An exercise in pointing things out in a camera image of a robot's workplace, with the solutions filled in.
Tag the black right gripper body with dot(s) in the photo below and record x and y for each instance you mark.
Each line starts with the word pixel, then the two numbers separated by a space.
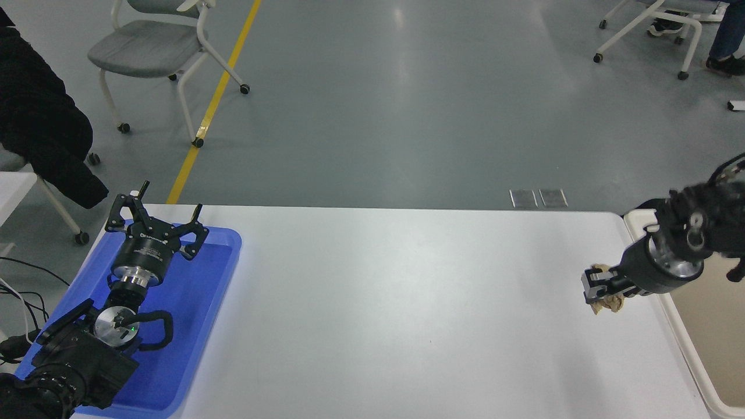
pixel 646 276

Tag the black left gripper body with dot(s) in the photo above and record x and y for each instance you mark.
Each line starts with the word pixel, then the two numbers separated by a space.
pixel 146 249

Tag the tan paper ball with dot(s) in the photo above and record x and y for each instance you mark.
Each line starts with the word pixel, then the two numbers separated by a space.
pixel 611 304

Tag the blue plastic tray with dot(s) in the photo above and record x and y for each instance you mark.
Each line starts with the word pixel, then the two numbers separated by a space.
pixel 192 302

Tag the black object behind bin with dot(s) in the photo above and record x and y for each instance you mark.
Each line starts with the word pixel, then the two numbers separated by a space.
pixel 649 205

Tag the white leg castor chair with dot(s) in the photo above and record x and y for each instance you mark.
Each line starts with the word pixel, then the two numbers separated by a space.
pixel 58 206

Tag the large pale bin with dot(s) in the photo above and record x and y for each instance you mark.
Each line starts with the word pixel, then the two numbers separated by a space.
pixel 698 349

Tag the metal floor socket plate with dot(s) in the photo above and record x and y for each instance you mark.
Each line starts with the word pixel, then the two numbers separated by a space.
pixel 553 198
pixel 523 198

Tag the small white side table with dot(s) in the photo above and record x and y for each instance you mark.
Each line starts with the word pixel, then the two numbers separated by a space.
pixel 11 189

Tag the small white floor object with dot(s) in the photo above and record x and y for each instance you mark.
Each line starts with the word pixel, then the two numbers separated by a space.
pixel 736 105

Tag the person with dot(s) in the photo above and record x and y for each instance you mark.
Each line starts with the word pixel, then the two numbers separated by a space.
pixel 727 35

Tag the grey seat white frame chair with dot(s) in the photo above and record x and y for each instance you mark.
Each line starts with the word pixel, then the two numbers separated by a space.
pixel 145 49

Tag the white frame castor chair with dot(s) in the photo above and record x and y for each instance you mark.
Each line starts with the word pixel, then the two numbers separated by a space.
pixel 692 23

